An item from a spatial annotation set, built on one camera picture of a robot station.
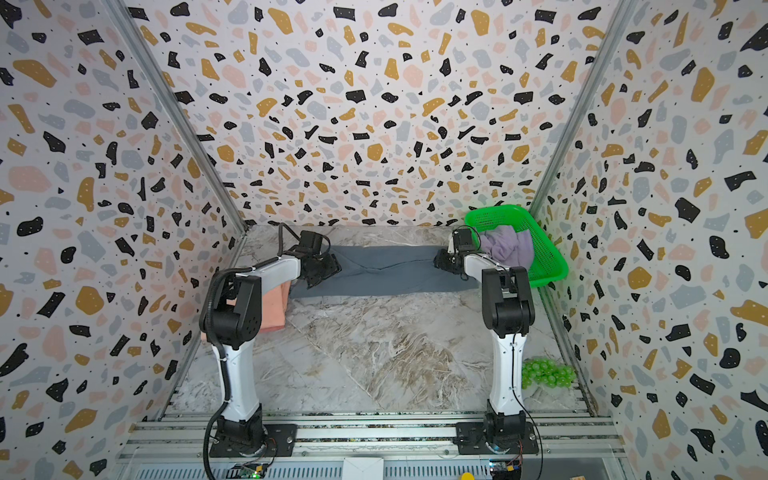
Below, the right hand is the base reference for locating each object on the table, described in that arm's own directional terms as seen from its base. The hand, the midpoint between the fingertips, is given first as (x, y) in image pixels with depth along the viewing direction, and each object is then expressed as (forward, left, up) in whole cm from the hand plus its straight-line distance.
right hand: (436, 252), depth 108 cm
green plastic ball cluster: (-41, -28, -1) cm, 50 cm away
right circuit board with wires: (-63, -14, -5) cm, 65 cm away
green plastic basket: (-3, -40, -1) cm, 40 cm away
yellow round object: (-65, -3, +2) cm, 65 cm away
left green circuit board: (-65, +48, -5) cm, 81 cm away
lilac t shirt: (+3, -25, 0) cm, 26 cm away
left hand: (-6, +35, +1) cm, 35 cm away
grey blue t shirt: (-6, +18, -4) cm, 19 cm away
